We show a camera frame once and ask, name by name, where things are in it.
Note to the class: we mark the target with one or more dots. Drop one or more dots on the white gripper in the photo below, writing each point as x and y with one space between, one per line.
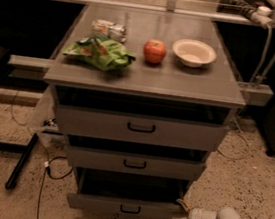
194 216

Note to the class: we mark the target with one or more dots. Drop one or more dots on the black table leg frame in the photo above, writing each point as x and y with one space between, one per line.
25 152

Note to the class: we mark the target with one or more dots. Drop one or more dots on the grey drawer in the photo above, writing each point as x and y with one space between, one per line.
138 119
144 159
128 194

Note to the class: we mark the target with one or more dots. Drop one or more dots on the grey middle drawer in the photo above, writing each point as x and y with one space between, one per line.
144 159

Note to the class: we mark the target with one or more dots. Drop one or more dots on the grey top drawer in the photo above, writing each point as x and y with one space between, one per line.
138 119

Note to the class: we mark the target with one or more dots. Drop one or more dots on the green chip bag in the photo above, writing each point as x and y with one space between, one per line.
101 52

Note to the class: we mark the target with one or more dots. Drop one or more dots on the white power strip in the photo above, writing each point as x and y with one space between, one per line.
260 15

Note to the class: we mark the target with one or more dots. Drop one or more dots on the white paper bowl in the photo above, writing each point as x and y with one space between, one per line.
194 53

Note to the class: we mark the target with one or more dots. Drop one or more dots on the grey bottom drawer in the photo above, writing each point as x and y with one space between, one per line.
128 194

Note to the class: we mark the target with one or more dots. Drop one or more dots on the grey drawer cabinet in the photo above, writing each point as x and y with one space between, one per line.
213 85

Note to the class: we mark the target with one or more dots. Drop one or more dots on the red apple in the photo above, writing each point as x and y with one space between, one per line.
154 51

